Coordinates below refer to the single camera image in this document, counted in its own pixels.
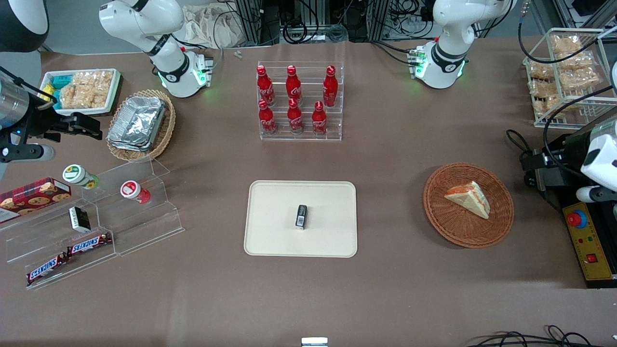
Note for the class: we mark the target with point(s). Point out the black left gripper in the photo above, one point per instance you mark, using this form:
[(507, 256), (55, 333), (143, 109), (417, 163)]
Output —
[(565, 150)]

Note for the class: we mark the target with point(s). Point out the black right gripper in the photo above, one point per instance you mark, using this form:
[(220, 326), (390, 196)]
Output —
[(39, 121)]

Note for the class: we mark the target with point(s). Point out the triangular sandwich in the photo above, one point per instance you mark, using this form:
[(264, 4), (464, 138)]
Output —
[(470, 200)]

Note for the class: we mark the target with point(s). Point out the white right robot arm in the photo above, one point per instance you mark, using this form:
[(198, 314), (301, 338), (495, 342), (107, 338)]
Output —
[(173, 72)]

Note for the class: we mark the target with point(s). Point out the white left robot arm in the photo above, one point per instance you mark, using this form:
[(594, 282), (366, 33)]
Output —
[(448, 58)]

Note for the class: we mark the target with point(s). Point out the white rectangular snack tray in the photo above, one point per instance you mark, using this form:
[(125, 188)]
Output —
[(113, 91)]

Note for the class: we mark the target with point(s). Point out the oval wicker basket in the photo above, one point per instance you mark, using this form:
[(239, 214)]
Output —
[(166, 125)]

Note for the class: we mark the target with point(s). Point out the round brown wicker basket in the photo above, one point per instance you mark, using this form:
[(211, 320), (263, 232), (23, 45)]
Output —
[(453, 221)]

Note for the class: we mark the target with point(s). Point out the beige plastic serving tray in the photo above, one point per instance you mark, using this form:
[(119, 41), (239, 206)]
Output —
[(274, 226)]

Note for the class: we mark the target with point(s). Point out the clear bag of rice crackers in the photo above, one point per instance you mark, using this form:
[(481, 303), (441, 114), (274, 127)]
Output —
[(87, 89)]

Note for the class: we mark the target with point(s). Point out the stack of foil containers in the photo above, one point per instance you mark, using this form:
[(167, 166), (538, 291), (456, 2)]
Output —
[(137, 123)]

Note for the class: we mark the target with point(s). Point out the green lidded yogurt cup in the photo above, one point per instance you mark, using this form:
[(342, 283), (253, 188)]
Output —
[(79, 176)]

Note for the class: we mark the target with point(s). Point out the yellow snack packet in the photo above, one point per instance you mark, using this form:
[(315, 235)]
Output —
[(47, 94)]

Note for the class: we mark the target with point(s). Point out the teal snack packet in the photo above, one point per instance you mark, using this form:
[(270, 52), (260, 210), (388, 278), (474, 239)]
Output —
[(60, 81)]

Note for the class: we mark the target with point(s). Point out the clear bag of fried snacks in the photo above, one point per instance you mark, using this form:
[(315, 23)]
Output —
[(576, 60), (544, 89), (581, 79), (566, 44), (540, 71), (548, 106)]

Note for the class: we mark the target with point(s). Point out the red lidded yogurt cup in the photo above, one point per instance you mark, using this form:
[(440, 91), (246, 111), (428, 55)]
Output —
[(135, 191)]

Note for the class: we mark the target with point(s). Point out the red cookie box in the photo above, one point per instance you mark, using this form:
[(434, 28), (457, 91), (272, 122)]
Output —
[(33, 197)]

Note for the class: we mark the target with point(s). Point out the black and white small box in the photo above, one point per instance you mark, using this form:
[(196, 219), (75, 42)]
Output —
[(79, 219)]

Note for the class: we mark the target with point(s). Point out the yellow emergency stop control box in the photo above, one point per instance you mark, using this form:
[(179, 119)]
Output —
[(590, 246)]

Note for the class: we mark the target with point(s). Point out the clear acrylic step shelf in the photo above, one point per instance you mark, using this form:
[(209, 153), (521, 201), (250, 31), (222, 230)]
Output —
[(29, 241), (144, 226)]

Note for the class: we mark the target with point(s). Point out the Snickers chocolate bar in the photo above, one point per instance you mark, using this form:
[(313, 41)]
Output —
[(89, 244), (46, 269)]

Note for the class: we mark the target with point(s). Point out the beige cloth bag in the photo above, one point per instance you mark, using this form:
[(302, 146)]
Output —
[(212, 26)]

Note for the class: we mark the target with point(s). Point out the red cola bottle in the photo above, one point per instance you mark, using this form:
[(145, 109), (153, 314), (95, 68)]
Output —
[(295, 118), (319, 120), (265, 86), (330, 87), (293, 86), (266, 119)]

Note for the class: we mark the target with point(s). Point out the clear acrylic bottle rack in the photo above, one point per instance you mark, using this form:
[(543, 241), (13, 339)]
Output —
[(308, 137)]

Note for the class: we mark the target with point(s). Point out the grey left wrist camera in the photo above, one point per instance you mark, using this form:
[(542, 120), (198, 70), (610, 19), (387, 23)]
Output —
[(592, 193)]

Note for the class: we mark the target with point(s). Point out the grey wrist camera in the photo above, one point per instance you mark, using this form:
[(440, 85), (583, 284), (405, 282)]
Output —
[(592, 193), (26, 153)]

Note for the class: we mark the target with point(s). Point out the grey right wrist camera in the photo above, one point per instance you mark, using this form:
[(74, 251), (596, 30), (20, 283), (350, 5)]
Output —
[(26, 153)]

